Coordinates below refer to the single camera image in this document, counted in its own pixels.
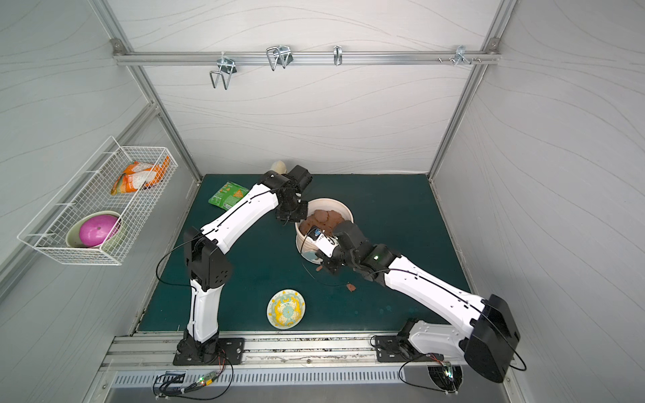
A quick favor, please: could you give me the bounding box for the white ceramic pot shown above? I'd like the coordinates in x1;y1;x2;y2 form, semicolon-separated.
295;198;354;254

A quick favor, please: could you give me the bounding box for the light teal scrub brush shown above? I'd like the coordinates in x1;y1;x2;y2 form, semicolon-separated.
301;250;322;264

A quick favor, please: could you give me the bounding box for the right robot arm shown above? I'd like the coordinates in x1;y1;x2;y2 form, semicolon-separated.
306;221;521;383

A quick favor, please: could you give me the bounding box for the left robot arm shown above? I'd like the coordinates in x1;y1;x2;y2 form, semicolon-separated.
177;166;312;362

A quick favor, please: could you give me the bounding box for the brown clay mud lump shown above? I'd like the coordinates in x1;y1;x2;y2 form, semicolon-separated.
299;210;345;235

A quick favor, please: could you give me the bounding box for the cream plate on edge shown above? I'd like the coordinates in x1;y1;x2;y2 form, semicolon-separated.
270;161;287;175

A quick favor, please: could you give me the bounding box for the green snack packet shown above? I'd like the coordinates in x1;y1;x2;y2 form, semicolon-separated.
208;181;250;211

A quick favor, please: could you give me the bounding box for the yellow teal patterned bowl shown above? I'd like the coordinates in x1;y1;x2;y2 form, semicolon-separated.
266;289;306;330

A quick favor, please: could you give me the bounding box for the green table mat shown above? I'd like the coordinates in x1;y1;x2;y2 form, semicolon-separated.
138;173;472;333

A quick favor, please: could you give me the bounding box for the orange white snack bag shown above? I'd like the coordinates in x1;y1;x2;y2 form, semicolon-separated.
110;156;171;196

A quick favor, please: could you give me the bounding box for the metal loop hook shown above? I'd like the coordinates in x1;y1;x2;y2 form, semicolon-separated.
265;45;293;72

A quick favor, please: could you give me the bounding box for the double metal hook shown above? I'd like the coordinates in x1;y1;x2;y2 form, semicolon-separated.
209;54;237;90

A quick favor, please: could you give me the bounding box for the right base wiring bundle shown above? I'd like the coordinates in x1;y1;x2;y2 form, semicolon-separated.
369;329;464;394

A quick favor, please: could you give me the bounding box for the base wiring bundle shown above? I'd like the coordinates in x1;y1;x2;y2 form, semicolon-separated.
152;347;238;399
369;329;464;394

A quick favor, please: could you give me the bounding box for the small metal clip hook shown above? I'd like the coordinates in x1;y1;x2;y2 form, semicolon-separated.
333;45;343;66

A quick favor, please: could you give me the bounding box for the left base wiring bundle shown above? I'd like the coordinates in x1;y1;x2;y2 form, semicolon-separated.
152;347;238;399

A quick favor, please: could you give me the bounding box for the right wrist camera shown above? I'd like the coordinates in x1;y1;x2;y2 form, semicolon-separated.
307;227;339;259

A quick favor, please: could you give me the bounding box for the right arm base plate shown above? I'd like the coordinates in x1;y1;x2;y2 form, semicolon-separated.
370;335;419;363

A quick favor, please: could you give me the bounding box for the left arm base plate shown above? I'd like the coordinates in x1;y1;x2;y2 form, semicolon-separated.
173;337;245;366

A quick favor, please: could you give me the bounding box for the white wire wall basket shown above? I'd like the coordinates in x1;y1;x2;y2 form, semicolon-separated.
18;137;178;265

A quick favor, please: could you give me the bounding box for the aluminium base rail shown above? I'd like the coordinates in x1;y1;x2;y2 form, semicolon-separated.
98;330;517;373

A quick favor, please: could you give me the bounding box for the aluminium top rail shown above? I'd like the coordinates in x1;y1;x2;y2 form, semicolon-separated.
114;50;502;66

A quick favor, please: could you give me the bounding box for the metal bracket hook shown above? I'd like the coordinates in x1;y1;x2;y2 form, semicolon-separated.
437;45;481;65

